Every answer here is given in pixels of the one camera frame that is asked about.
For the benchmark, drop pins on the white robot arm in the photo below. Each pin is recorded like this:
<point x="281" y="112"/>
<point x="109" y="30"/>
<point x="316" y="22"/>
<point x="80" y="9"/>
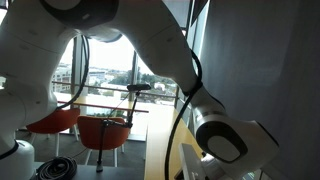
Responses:
<point x="33" y="38"/>

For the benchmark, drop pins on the long wooden side table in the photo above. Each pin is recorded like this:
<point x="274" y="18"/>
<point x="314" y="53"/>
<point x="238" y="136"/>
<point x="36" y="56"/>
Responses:
<point x="107" y="103"/>

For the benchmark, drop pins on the orange chair near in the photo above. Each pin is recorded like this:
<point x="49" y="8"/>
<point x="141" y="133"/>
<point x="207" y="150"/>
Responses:
<point x="90" y="129"/>

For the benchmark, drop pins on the orange chair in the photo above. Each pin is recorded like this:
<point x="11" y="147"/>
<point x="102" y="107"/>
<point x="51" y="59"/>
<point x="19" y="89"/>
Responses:
<point x="90" y="129"/>
<point x="55" y="123"/>

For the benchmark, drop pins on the orange chair far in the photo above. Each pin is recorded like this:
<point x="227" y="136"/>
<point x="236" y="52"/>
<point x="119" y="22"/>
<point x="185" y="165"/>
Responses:
<point x="55" y="123"/>

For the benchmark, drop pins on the black camera stand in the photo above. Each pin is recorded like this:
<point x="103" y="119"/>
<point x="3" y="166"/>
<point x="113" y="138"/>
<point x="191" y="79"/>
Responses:
<point x="108" y="122"/>

